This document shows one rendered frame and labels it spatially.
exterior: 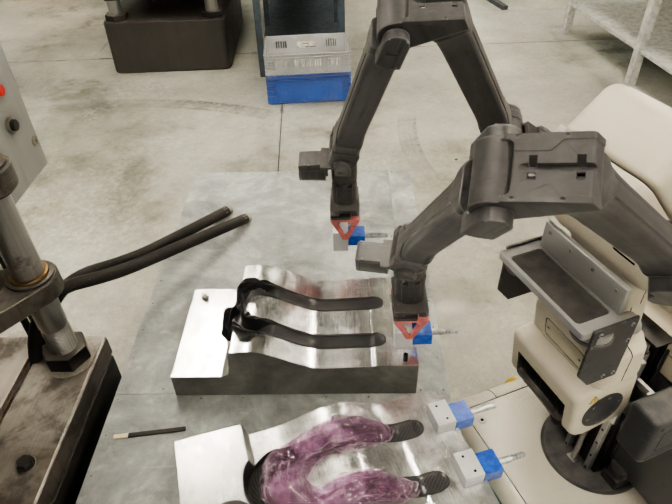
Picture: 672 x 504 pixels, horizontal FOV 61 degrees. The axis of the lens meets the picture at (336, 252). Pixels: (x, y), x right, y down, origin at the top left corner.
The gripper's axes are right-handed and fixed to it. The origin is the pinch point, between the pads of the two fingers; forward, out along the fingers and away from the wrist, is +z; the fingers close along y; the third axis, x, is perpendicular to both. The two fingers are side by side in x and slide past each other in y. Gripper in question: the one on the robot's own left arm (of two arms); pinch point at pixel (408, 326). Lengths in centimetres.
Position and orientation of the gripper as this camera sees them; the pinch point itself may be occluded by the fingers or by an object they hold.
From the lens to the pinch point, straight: 117.8
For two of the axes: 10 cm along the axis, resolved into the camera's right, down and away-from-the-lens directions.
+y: -0.1, 6.3, -7.8
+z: 0.5, 7.7, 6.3
